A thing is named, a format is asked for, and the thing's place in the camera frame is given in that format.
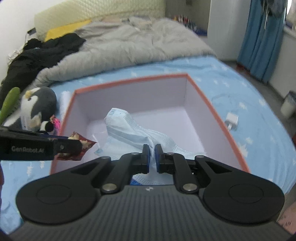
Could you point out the blue curtain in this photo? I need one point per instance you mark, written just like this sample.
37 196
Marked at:
261 46

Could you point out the orange cardboard box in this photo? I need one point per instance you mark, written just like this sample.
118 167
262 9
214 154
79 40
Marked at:
170 104

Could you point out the bottles on shelf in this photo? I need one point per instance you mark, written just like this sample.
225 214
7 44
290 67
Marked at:
190 25

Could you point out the person's left hand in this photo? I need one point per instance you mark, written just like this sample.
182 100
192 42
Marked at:
1 179

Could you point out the grey penguin plush toy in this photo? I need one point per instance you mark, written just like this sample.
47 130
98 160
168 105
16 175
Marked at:
37 108

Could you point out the cream quilted headboard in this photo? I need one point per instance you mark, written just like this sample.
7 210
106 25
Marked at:
68 12

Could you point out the light blue face mask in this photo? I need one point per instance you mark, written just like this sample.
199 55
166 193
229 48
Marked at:
126 136

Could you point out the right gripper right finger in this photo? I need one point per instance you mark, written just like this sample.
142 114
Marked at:
176 165

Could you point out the black clothing pile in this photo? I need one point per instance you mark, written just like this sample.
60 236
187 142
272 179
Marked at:
36 56

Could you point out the white waste bin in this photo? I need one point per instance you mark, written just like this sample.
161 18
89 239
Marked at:
289 105

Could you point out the blue star bedsheet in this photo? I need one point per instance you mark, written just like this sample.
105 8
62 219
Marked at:
262 139

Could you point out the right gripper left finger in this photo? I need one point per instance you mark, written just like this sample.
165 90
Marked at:
123 170

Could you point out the green plush back scratcher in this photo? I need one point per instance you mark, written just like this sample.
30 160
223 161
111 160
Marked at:
9 103

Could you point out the blue tissue pack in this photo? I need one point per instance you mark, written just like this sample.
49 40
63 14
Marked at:
134 182

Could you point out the grey duvet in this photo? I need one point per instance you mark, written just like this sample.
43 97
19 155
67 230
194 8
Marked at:
111 46

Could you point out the wall power socket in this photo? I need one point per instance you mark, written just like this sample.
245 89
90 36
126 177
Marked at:
31 31

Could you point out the white power adapter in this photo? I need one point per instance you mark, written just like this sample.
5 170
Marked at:
231 121

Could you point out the pink feather bird toy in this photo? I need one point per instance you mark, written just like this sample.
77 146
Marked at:
56 123

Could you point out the grey white wardrobe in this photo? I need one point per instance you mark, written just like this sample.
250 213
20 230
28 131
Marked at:
224 20

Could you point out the yellow pillow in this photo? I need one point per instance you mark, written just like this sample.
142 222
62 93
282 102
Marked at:
66 29

